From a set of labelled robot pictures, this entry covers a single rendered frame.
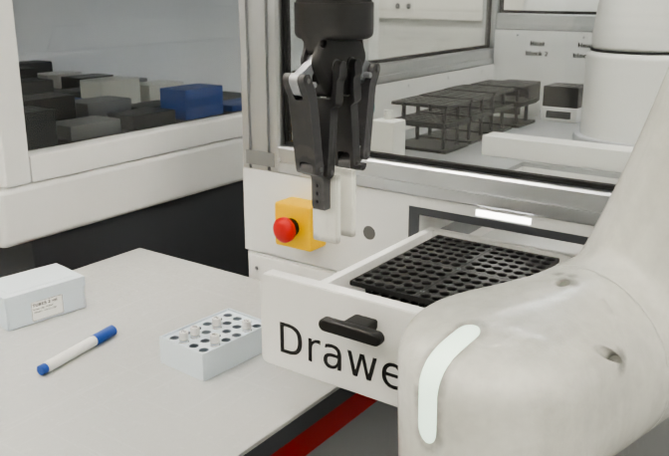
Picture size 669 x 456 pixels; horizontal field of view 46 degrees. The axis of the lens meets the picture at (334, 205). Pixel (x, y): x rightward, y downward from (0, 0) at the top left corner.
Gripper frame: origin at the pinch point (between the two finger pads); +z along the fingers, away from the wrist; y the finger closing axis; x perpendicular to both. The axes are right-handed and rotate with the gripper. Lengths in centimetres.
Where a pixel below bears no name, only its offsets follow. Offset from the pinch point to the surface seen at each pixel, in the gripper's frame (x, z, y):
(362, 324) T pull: 4.2, 11.5, 1.0
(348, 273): -8.0, 13.5, -14.3
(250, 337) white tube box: -20.3, 23.7, -9.3
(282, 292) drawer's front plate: -7.8, 11.6, -1.0
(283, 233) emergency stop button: -29.0, 15.7, -27.3
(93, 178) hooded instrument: -77, 14, -29
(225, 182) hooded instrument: -77, 23, -65
